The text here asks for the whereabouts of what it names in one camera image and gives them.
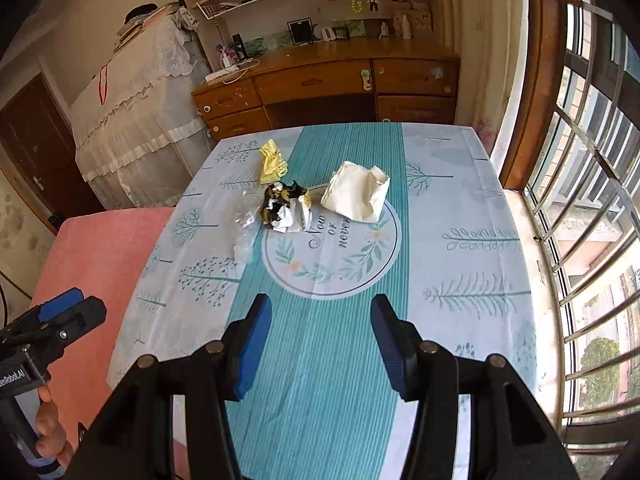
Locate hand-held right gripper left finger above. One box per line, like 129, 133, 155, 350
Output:
70, 293, 272, 480

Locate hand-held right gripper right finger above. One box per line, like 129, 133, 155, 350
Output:
371, 293, 583, 480

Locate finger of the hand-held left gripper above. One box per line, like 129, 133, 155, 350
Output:
42, 296, 107, 356
37, 287, 83, 322

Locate person's left hand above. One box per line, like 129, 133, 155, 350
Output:
34, 384, 76, 467

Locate pink bed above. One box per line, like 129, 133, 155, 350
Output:
30, 206, 178, 480

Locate clear plastic cup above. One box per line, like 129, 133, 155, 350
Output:
232, 232, 257, 263

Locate clear plastic wrapper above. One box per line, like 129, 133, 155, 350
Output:
235, 190, 266, 231

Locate black white crumpled wrapper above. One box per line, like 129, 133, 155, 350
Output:
257, 180, 314, 233

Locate brown door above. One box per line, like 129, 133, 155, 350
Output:
0, 72, 106, 233

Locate tree print tablecloth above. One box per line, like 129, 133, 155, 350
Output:
107, 122, 538, 480

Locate cream paper bag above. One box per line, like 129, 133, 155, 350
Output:
320, 161, 391, 223

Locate yellow crumpled paper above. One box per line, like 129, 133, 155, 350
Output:
258, 139, 289, 186

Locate lace-covered cabinet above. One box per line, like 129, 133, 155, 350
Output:
70, 7, 216, 211

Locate metal window grille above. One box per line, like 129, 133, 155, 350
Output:
520, 0, 640, 461

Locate wooden desk with drawers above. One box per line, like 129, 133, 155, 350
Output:
191, 42, 461, 141

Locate stack of books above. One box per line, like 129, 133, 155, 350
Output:
114, 2, 181, 52

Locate white cable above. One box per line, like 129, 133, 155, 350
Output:
222, 58, 261, 85

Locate wooden window frame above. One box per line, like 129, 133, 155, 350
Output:
500, 0, 566, 191

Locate black picture frame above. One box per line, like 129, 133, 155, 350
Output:
287, 17, 315, 46

